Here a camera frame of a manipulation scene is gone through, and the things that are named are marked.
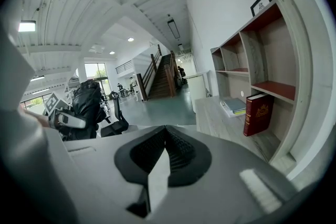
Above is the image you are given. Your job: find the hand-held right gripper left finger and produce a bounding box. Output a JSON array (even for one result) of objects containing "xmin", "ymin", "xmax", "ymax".
[{"xmin": 64, "ymin": 125, "xmax": 167, "ymax": 224}]

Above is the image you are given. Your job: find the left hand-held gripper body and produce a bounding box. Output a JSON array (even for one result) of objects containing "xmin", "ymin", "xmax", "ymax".
[{"xmin": 43, "ymin": 92, "xmax": 71, "ymax": 137}]

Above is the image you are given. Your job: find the person's white shirt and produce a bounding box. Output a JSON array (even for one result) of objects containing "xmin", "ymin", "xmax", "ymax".
[{"xmin": 0, "ymin": 0, "xmax": 43, "ymax": 119}]

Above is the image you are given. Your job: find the tall window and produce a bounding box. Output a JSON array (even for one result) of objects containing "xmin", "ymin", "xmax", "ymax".
[{"xmin": 84, "ymin": 62, "xmax": 108, "ymax": 80}]

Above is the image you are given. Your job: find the black office chair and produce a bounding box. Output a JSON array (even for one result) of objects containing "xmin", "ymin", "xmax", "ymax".
[{"xmin": 100, "ymin": 91, "xmax": 130, "ymax": 137}]

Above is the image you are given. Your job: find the black picture frame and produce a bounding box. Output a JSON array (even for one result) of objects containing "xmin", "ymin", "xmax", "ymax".
[{"xmin": 250, "ymin": 0, "xmax": 272, "ymax": 18}]

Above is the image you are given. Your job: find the grey wooden bookshelf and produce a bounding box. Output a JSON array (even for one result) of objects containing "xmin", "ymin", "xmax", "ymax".
[{"xmin": 211, "ymin": 0, "xmax": 313, "ymax": 174}]

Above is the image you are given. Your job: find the stack of notebooks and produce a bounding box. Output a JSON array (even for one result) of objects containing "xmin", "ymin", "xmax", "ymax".
[{"xmin": 219, "ymin": 97, "xmax": 247, "ymax": 118}]

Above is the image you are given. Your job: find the red hardcover book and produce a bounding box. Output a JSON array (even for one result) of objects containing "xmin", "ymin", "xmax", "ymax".
[{"xmin": 243, "ymin": 93, "xmax": 275, "ymax": 137}]

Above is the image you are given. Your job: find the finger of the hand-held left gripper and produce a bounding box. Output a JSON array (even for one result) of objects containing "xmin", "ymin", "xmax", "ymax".
[{"xmin": 59, "ymin": 112, "xmax": 87, "ymax": 130}]

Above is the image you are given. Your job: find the black pendant light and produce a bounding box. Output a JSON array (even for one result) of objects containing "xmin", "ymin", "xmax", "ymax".
[{"xmin": 167, "ymin": 18, "xmax": 181, "ymax": 39}]

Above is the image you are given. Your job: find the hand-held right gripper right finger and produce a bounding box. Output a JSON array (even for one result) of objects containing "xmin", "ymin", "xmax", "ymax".
[{"xmin": 148, "ymin": 125, "xmax": 299, "ymax": 224}]

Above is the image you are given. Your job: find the person's left forearm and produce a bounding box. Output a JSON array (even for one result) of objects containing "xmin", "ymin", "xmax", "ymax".
[{"xmin": 18, "ymin": 106, "xmax": 51, "ymax": 129}]

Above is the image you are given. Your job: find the white cabinet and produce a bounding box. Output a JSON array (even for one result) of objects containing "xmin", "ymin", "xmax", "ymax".
[{"xmin": 185, "ymin": 72, "xmax": 211, "ymax": 114}]

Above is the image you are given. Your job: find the balcony railing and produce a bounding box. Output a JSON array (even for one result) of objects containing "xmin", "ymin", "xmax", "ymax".
[{"xmin": 115, "ymin": 60, "xmax": 133, "ymax": 74}]

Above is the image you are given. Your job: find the brown wooden staircase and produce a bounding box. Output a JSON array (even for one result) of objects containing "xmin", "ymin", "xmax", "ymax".
[{"xmin": 136, "ymin": 44, "xmax": 184, "ymax": 102}]

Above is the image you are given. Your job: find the rectangular ceiling light panel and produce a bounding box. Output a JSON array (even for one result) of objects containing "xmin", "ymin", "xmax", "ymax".
[{"xmin": 17, "ymin": 20, "xmax": 37, "ymax": 33}]

